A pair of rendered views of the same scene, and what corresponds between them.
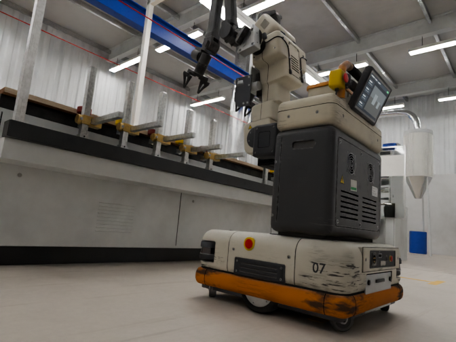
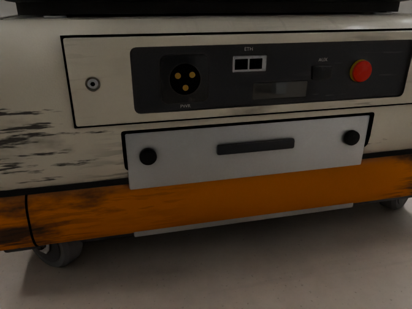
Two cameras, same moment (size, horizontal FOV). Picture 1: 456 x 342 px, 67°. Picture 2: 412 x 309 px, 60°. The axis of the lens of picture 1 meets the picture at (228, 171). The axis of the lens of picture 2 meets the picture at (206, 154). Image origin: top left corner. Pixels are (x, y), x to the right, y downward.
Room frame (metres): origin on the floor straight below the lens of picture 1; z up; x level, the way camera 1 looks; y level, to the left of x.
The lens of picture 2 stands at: (0.98, -0.76, 0.30)
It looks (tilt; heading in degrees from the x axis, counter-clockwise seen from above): 24 degrees down; 35
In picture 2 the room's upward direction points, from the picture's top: straight up
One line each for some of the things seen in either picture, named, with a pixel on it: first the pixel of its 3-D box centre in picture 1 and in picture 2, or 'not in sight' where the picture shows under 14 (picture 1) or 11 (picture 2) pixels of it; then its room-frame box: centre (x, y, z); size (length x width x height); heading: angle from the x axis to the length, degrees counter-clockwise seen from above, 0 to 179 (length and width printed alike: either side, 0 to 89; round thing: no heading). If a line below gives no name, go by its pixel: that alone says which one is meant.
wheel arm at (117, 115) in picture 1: (99, 121); not in sight; (1.82, 0.72, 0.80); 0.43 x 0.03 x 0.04; 48
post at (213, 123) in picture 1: (210, 149); not in sight; (2.59, 0.15, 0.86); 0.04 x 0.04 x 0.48; 48
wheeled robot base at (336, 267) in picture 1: (300, 265); (195, 78); (1.53, -0.35, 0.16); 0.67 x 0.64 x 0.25; 48
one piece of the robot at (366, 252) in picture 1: (381, 258); (279, 73); (1.33, -0.61, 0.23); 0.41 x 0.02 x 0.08; 138
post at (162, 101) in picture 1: (159, 126); not in sight; (2.22, 0.48, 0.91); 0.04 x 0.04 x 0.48; 48
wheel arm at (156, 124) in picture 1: (138, 128); not in sight; (2.00, 0.55, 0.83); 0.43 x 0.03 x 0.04; 48
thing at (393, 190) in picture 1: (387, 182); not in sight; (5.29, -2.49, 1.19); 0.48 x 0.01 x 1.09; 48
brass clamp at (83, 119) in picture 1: (88, 121); not in sight; (1.86, 0.80, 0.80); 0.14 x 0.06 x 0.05; 138
